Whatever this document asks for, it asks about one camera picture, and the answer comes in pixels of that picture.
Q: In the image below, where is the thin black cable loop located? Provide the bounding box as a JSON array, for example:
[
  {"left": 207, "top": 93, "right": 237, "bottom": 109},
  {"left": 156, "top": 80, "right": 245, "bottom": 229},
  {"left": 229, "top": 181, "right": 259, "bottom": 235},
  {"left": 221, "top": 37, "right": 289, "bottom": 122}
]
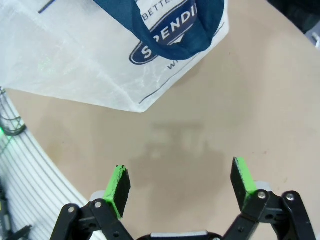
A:
[{"left": 0, "top": 116, "right": 28, "bottom": 138}]

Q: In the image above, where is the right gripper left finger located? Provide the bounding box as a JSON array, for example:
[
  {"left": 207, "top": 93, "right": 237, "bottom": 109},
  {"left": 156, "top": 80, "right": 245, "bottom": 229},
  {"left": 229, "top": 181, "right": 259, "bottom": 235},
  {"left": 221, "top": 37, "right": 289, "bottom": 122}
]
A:
[{"left": 49, "top": 164, "right": 137, "bottom": 240}]

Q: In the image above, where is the white translucent shopping bag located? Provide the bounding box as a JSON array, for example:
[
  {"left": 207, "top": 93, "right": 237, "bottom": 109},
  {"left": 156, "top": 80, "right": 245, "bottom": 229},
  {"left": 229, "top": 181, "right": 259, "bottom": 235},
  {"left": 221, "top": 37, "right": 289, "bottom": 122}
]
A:
[{"left": 0, "top": 0, "right": 230, "bottom": 114}]

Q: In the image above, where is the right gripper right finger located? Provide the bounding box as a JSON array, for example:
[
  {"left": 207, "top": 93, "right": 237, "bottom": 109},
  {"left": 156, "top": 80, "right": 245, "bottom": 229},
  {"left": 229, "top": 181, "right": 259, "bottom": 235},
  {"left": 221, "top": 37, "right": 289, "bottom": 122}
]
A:
[{"left": 222, "top": 156, "right": 315, "bottom": 240}]

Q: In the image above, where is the dark bulky object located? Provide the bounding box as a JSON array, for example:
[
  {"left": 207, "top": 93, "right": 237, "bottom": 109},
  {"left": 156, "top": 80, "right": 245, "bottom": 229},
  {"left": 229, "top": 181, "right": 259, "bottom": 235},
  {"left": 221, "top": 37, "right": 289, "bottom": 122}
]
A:
[{"left": 266, "top": 0, "right": 320, "bottom": 49}]

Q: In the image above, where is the white ribbed panel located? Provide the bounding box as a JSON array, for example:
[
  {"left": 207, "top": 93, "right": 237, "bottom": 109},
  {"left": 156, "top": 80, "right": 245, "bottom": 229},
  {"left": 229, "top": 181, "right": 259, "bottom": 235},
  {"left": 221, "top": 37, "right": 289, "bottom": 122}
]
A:
[{"left": 0, "top": 87, "right": 89, "bottom": 240}]

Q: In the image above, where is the black clamp device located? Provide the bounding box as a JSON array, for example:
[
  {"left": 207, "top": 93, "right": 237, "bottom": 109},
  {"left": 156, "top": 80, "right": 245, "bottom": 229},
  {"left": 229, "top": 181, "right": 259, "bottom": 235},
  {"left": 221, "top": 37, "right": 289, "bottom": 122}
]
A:
[{"left": 0, "top": 194, "right": 34, "bottom": 240}]

